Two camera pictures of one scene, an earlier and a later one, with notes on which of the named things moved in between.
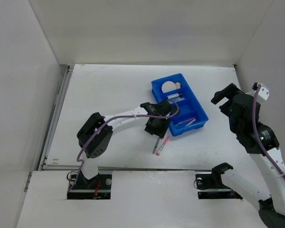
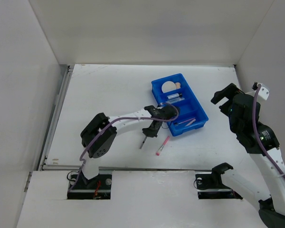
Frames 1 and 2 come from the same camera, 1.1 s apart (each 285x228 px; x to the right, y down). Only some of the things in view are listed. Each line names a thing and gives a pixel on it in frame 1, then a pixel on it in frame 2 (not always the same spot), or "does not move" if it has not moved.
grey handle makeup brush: (157, 141) -> (143, 142)
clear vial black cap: (175, 96) does not move
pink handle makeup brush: (165, 142) does not move
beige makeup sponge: (178, 85) does not move
